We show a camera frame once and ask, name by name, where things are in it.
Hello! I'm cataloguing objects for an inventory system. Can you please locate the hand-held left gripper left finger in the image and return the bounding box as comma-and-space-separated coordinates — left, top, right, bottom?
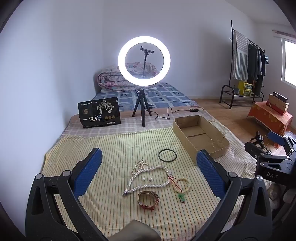
25, 148, 109, 241

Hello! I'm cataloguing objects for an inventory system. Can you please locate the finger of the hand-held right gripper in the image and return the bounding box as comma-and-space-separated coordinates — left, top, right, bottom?
245, 141, 270, 161
268, 131, 289, 147

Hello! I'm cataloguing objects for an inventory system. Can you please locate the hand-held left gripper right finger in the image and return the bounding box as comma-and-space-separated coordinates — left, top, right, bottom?
196, 149, 273, 241

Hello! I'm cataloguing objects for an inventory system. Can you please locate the cream bead bracelet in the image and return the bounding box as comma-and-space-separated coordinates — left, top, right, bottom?
171, 177, 192, 194

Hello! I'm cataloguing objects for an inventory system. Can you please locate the green pendant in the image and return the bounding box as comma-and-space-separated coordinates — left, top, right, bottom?
167, 175, 187, 204

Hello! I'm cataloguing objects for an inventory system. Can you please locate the cardboard box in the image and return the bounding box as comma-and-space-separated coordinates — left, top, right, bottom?
172, 115, 230, 166

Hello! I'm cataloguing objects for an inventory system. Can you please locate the thin pearl strand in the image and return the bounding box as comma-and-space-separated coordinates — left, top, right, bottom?
131, 159, 151, 177

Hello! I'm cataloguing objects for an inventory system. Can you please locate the twisted pearl necklace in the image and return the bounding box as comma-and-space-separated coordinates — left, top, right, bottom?
122, 162, 172, 197

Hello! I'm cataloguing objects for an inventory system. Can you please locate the brown strap wristwatch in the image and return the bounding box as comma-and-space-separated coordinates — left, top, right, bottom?
137, 190, 161, 211

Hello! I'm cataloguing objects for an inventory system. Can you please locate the orange cloth covered table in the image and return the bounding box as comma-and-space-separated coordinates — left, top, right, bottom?
247, 101, 293, 136

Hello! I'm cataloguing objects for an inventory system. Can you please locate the pale fuzzy cloth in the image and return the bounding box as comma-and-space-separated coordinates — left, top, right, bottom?
267, 183, 296, 210

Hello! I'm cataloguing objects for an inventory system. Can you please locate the light wooden box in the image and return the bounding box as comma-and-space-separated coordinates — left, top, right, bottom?
267, 93, 290, 115

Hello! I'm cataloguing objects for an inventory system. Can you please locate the yellow striped cloth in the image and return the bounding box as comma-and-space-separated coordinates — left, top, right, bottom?
43, 126, 271, 241

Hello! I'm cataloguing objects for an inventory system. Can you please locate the dark flat box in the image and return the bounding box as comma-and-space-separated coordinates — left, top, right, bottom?
272, 91, 288, 104

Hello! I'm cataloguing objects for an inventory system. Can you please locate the dark thin bangle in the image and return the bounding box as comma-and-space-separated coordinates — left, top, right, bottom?
158, 149, 177, 163

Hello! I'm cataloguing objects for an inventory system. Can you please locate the yellow box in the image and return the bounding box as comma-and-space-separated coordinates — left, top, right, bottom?
238, 80, 253, 96

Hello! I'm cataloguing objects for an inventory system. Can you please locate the black snack bag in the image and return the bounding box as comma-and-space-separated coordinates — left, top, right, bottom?
77, 97, 122, 129

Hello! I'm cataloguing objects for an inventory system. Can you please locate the pink checked bedsheet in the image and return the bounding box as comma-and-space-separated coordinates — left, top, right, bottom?
57, 106, 257, 163

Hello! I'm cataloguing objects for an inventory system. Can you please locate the window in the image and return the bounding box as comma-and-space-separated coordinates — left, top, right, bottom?
281, 37, 296, 89

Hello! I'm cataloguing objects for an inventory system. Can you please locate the dark hanging jacket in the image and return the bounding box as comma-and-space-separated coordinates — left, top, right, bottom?
258, 48, 266, 77

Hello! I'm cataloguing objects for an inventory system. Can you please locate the beige cloth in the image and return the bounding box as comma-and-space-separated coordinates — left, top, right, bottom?
109, 219, 161, 241

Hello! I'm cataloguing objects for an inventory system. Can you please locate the grey hanging coat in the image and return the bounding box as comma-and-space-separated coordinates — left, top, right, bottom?
247, 43, 260, 80

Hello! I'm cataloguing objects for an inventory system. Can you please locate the black mini tripod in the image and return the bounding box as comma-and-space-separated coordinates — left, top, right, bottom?
132, 88, 152, 128

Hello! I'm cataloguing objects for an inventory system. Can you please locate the striped hanging towel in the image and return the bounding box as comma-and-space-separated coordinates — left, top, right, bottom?
232, 30, 249, 80

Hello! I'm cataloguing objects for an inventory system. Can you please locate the black metal clothes rack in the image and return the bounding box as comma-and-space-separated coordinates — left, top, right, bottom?
219, 20, 265, 109

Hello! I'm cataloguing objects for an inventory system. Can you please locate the blue patterned bedsheet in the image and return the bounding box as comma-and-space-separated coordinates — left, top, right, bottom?
93, 82, 197, 112

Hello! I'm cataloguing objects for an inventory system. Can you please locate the folded floral quilt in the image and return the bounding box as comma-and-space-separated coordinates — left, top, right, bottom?
97, 62, 159, 91

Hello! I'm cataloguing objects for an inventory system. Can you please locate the black phone holder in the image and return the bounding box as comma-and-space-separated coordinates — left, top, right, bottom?
140, 46, 155, 80

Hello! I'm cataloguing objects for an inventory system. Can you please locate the black ring light cable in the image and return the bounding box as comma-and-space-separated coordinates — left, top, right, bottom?
133, 85, 203, 120

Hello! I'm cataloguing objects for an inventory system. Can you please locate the white ring light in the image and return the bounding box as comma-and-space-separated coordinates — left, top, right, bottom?
117, 35, 171, 84

